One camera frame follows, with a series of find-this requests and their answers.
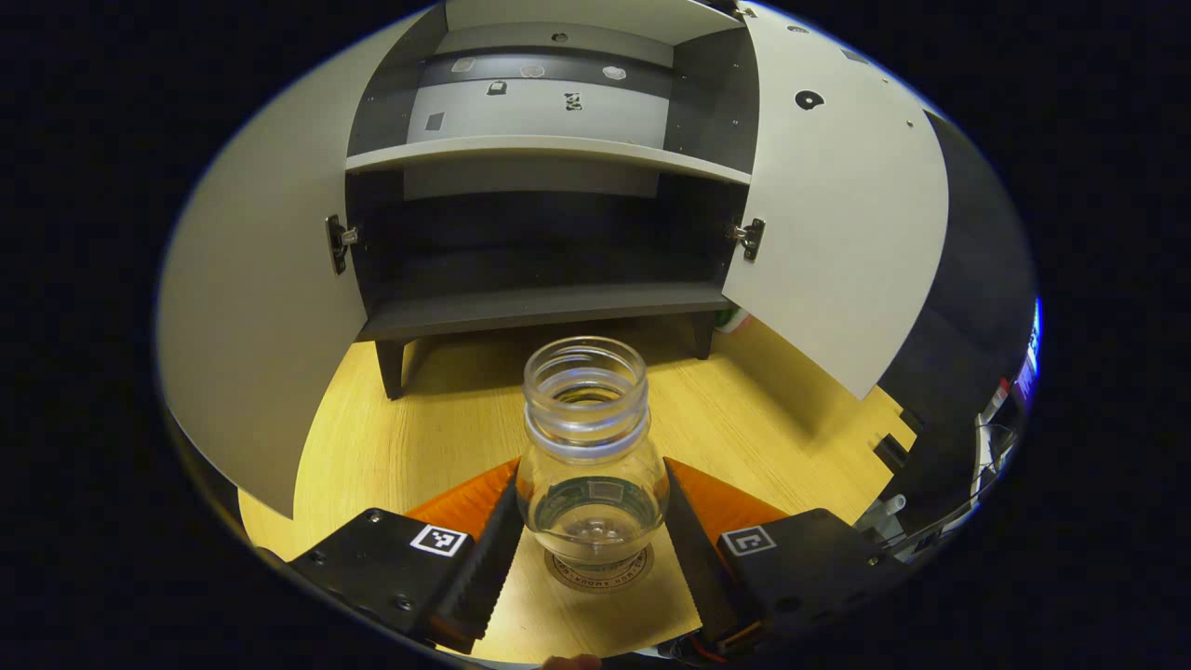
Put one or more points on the white cabinet shelf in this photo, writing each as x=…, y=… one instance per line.
x=577, y=17
x=549, y=149

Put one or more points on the white and grey cabinet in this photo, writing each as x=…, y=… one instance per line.
x=540, y=112

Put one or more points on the metal door hinge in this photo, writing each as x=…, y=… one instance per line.
x=741, y=9
x=335, y=244
x=752, y=239

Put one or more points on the clear plastic bottle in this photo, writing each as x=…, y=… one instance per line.
x=586, y=437

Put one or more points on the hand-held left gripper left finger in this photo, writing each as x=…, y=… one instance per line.
x=493, y=568

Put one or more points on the black backdrop cloth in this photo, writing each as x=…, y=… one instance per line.
x=977, y=279

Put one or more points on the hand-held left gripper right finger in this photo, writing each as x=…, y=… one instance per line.
x=702, y=577

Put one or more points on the white green object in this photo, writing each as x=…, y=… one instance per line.
x=735, y=321

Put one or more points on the white cabinet door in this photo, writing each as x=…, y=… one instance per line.
x=260, y=279
x=837, y=214

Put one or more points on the round printed coaster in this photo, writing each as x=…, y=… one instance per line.
x=600, y=582

